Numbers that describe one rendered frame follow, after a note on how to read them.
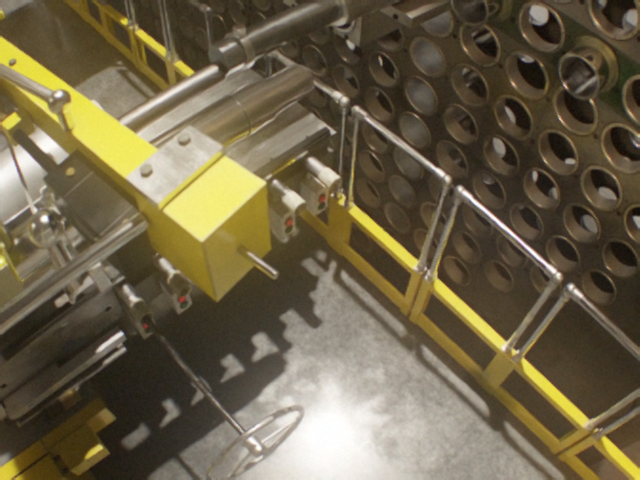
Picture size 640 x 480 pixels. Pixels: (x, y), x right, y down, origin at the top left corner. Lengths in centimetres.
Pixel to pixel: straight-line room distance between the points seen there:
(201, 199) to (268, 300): 231
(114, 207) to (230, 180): 18
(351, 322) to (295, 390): 45
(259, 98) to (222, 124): 13
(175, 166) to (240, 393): 215
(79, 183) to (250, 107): 90
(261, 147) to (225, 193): 162
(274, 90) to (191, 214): 108
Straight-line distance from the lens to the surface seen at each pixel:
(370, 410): 272
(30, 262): 144
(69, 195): 80
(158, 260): 206
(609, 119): 256
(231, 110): 161
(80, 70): 451
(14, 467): 230
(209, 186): 65
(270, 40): 204
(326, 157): 240
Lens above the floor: 259
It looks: 55 degrees down
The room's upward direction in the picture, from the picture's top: 1 degrees clockwise
